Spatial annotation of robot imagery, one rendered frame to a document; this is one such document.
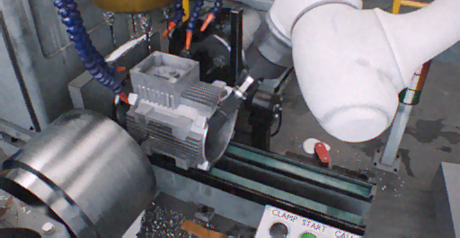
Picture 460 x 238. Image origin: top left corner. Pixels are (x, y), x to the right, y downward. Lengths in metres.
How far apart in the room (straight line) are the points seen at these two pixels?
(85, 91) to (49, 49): 0.14
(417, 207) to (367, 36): 0.74
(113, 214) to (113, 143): 0.12
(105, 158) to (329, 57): 0.41
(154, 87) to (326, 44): 0.49
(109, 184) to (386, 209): 0.71
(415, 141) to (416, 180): 0.17
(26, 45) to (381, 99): 0.71
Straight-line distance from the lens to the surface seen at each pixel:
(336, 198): 0.96
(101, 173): 0.67
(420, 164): 1.25
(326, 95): 0.43
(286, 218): 0.65
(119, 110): 0.97
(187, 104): 0.85
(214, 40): 1.05
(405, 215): 1.09
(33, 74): 0.93
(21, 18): 0.88
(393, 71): 0.45
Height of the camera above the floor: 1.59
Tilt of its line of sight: 37 degrees down
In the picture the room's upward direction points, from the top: straight up
